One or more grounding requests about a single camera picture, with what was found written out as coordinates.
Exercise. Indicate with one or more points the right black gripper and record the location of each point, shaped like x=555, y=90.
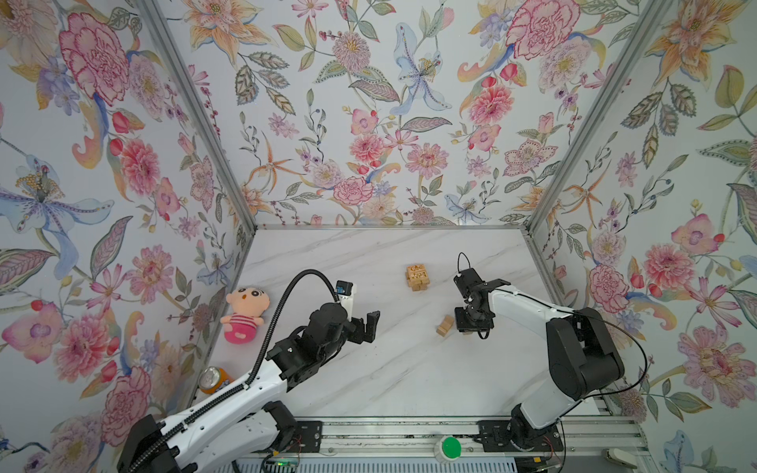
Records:
x=461, y=325

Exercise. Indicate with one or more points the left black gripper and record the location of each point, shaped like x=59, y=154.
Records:
x=361, y=336

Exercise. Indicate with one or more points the plain wood block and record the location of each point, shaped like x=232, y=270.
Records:
x=418, y=287

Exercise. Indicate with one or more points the printed wood block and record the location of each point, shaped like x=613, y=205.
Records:
x=417, y=275

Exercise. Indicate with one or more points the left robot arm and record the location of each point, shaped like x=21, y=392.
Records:
x=248, y=415

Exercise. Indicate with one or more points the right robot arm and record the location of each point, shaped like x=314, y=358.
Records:
x=582, y=357

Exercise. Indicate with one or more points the pink plush doll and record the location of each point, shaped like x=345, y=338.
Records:
x=248, y=306

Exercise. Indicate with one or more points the green round button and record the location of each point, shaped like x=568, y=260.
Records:
x=447, y=449

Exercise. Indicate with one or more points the orange drink can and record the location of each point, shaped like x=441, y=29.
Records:
x=213, y=379

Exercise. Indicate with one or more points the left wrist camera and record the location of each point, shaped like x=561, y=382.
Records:
x=345, y=291

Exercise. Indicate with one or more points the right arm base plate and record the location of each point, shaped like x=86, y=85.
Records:
x=498, y=436

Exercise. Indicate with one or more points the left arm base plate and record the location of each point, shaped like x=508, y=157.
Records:
x=305, y=437

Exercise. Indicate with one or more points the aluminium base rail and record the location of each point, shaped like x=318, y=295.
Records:
x=582, y=435

